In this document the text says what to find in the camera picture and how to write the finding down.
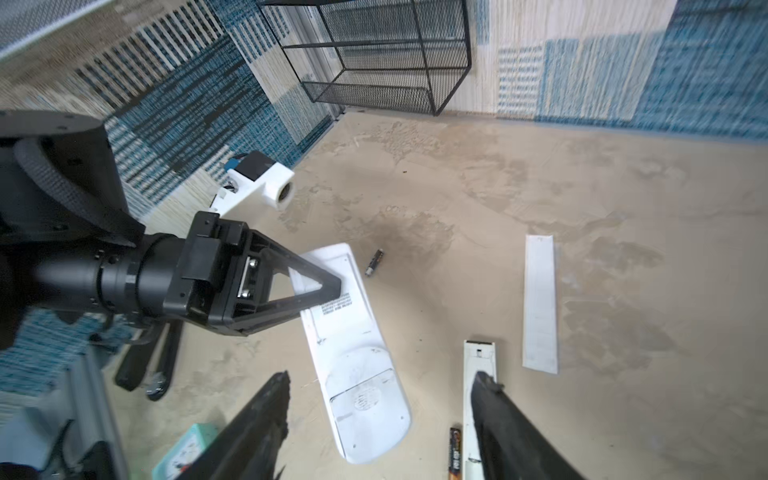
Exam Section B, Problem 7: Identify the white battery cover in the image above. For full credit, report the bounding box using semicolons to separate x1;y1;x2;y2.
522;235;558;375

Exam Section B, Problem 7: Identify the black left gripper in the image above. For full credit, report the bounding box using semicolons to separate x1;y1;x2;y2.
98;212;342;336

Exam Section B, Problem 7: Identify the white air conditioner remote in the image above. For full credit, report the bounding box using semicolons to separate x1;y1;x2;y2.
301;243;411;464

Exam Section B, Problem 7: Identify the teal square clock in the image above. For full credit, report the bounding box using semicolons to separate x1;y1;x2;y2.
152;423;219;480

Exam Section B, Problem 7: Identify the black gold AAA battery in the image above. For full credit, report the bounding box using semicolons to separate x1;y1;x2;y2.
448;427;462;480

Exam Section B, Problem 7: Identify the white wire mesh basket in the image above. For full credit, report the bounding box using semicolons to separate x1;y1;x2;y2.
1;0;111;59

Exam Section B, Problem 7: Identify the black wire mesh shelf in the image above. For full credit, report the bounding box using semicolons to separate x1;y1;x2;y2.
257;1;472;116

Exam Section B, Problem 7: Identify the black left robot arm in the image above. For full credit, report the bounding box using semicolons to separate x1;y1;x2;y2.
1;110;342;348

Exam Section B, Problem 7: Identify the long white remote control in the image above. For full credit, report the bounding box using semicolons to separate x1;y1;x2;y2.
460;339;499;480

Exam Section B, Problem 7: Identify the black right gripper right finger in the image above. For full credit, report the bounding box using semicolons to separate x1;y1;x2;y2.
470;371;583;480

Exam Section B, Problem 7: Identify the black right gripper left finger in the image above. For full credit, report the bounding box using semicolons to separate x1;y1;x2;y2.
180;371;290;480

